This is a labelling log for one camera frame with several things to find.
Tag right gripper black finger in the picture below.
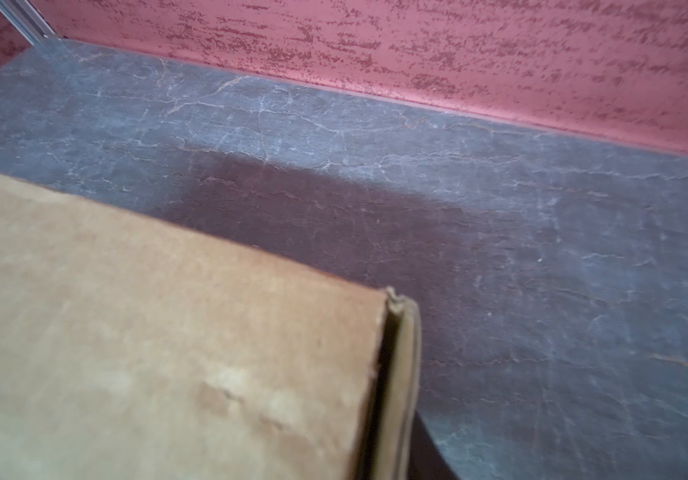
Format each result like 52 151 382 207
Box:
407 412 459 480

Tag brown cardboard box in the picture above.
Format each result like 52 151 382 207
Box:
0 175 421 479

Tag left aluminium corner post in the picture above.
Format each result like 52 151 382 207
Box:
0 0 58 45

